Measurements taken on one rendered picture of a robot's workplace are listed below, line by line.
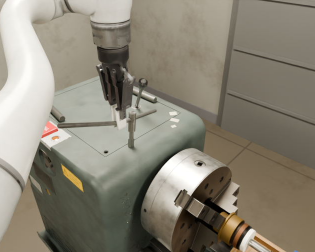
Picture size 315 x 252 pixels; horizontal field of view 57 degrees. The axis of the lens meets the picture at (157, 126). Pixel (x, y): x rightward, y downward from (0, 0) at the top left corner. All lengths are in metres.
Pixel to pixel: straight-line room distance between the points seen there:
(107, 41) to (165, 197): 0.44
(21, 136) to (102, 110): 0.75
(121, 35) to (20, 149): 0.41
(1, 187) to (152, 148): 0.63
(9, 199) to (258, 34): 2.55
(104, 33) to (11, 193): 0.44
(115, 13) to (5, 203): 0.46
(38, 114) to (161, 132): 0.62
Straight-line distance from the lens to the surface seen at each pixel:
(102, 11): 0.66
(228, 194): 0.97
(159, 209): 0.85
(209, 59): 3.10
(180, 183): 0.83
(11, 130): 0.35
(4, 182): 0.33
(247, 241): 0.89
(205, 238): 0.97
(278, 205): 2.57
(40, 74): 0.43
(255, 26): 2.73
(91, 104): 1.14
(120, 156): 0.87
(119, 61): 0.70
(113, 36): 0.67
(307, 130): 2.85
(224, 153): 2.92
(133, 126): 0.85
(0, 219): 0.32
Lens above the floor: 1.81
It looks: 34 degrees down
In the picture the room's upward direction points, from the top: straight up
